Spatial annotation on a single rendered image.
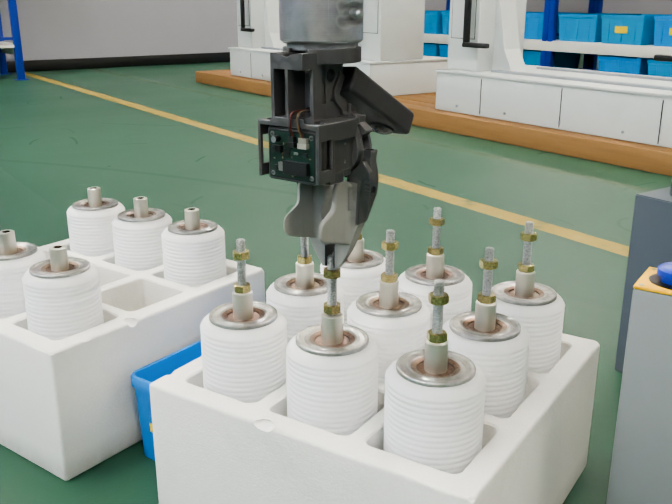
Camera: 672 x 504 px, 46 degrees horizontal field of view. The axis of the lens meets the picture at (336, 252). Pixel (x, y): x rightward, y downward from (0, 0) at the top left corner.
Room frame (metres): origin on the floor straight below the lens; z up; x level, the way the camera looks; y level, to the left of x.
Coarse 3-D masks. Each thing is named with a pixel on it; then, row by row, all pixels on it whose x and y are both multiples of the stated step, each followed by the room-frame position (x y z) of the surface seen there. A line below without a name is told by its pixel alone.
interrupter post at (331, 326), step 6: (324, 318) 0.73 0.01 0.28; (330, 318) 0.73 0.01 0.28; (336, 318) 0.73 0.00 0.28; (342, 318) 0.74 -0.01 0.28; (324, 324) 0.73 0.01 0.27; (330, 324) 0.73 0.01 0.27; (336, 324) 0.73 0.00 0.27; (342, 324) 0.74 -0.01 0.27; (324, 330) 0.73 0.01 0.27; (330, 330) 0.73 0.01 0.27; (336, 330) 0.73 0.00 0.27; (342, 330) 0.74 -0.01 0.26; (324, 336) 0.73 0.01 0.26; (330, 336) 0.73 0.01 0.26; (336, 336) 0.73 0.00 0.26; (342, 336) 0.74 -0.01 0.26; (324, 342) 0.73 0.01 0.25; (330, 342) 0.73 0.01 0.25; (336, 342) 0.73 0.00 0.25
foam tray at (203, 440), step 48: (192, 384) 0.80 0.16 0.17; (384, 384) 0.78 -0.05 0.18; (528, 384) 0.80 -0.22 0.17; (576, 384) 0.82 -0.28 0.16; (192, 432) 0.75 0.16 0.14; (240, 432) 0.71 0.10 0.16; (288, 432) 0.68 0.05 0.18; (528, 432) 0.68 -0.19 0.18; (576, 432) 0.84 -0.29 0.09; (192, 480) 0.75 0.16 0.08; (240, 480) 0.71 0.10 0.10; (288, 480) 0.68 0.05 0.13; (336, 480) 0.65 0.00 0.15; (384, 480) 0.62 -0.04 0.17; (432, 480) 0.60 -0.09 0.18; (480, 480) 0.60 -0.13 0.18; (528, 480) 0.69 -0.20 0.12; (576, 480) 0.86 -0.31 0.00
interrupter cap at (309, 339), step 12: (300, 336) 0.75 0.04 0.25; (312, 336) 0.75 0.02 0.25; (348, 336) 0.75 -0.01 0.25; (360, 336) 0.75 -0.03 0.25; (300, 348) 0.72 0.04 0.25; (312, 348) 0.72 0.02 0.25; (324, 348) 0.72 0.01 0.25; (336, 348) 0.72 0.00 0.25; (348, 348) 0.72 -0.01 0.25; (360, 348) 0.72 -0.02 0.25
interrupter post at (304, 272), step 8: (296, 264) 0.90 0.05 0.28; (304, 264) 0.90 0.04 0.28; (312, 264) 0.90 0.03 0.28; (296, 272) 0.90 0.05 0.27; (304, 272) 0.89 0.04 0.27; (312, 272) 0.90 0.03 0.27; (296, 280) 0.90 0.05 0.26; (304, 280) 0.89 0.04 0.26; (312, 280) 0.90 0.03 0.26; (304, 288) 0.89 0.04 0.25
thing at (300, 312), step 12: (276, 300) 0.87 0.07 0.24; (288, 300) 0.86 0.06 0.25; (300, 300) 0.86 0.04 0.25; (312, 300) 0.86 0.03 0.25; (324, 300) 0.87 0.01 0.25; (288, 312) 0.86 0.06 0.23; (300, 312) 0.86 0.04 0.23; (312, 312) 0.86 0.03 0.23; (288, 324) 0.86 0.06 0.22; (300, 324) 0.86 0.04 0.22; (312, 324) 0.86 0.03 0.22; (288, 336) 0.86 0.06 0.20
